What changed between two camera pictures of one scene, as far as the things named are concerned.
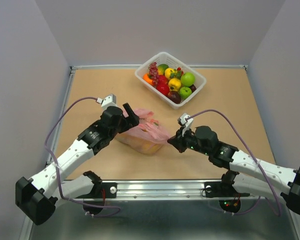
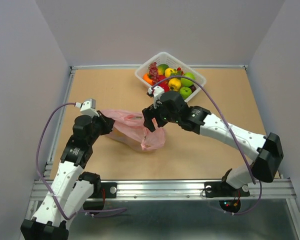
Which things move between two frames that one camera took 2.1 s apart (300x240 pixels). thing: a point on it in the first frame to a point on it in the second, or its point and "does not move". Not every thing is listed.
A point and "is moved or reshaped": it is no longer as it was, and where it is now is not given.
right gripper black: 178,140 to 150,113
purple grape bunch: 153,74 does not move
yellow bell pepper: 174,84 does not move
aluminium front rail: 165,190 does not move
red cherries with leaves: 177,73 does not move
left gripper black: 130,121 to 107,122
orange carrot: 147,77 does not move
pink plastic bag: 147,137 is moved or reshaped
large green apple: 187,79 does not move
